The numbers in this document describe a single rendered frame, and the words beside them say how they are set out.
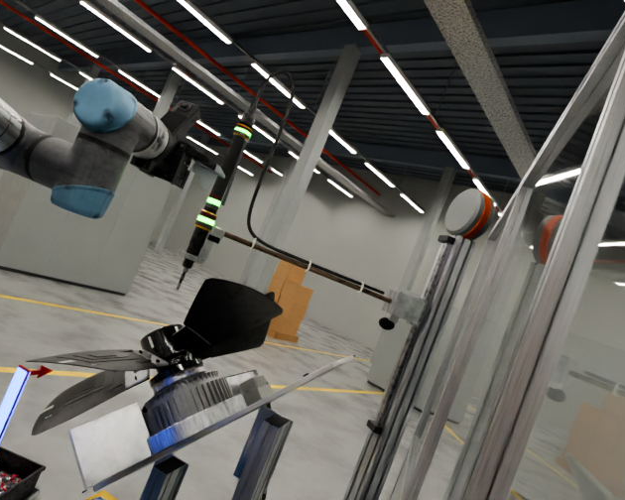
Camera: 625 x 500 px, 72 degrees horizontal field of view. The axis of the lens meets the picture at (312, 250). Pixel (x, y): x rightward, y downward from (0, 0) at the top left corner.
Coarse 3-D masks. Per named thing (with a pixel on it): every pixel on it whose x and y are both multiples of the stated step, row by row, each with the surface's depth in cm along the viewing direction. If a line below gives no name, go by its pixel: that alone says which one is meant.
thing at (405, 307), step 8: (392, 296) 127; (400, 296) 124; (408, 296) 124; (384, 304) 129; (392, 304) 125; (400, 304) 124; (408, 304) 124; (416, 304) 125; (424, 304) 126; (392, 312) 123; (400, 312) 124; (408, 312) 125; (416, 312) 125; (408, 320) 125; (416, 320) 126
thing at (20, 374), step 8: (16, 376) 75; (24, 376) 74; (16, 384) 74; (8, 392) 75; (16, 392) 74; (8, 400) 74; (0, 408) 74; (8, 408) 74; (0, 416) 74; (0, 424) 74; (0, 432) 74
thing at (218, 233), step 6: (216, 228) 110; (210, 234) 110; (216, 234) 110; (222, 234) 110; (210, 240) 109; (216, 240) 109; (204, 246) 109; (210, 246) 109; (180, 252) 107; (186, 252) 107; (204, 252) 109; (192, 258) 106; (198, 258) 107; (204, 258) 109
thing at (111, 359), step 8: (80, 352) 97; (88, 352) 97; (96, 352) 98; (104, 352) 99; (112, 352) 100; (120, 352) 102; (128, 352) 104; (32, 360) 88; (40, 360) 87; (48, 360) 86; (56, 360) 86; (64, 360) 87; (80, 360) 88; (88, 360) 89; (96, 360) 90; (104, 360) 92; (112, 360) 94; (120, 360) 96; (128, 360) 98; (136, 360) 100; (144, 360) 102; (96, 368) 82; (104, 368) 83; (112, 368) 85; (120, 368) 88; (128, 368) 91; (136, 368) 94; (144, 368) 97
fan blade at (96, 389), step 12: (108, 372) 118; (120, 372) 116; (84, 384) 117; (96, 384) 115; (108, 384) 113; (120, 384) 112; (60, 396) 118; (72, 396) 114; (84, 396) 112; (96, 396) 111; (108, 396) 110; (60, 408) 111; (72, 408) 109; (84, 408) 108; (48, 420) 107; (60, 420) 106; (36, 432) 104
